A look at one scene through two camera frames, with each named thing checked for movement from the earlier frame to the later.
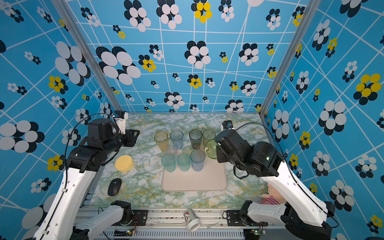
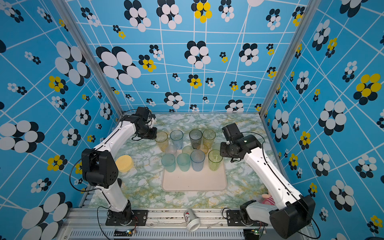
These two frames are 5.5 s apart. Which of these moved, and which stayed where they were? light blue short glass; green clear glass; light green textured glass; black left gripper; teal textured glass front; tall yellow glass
Moved: green clear glass; black left gripper
Stayed: light green textured glass; teal textured glass front; light blue short glass; tall yellow glass
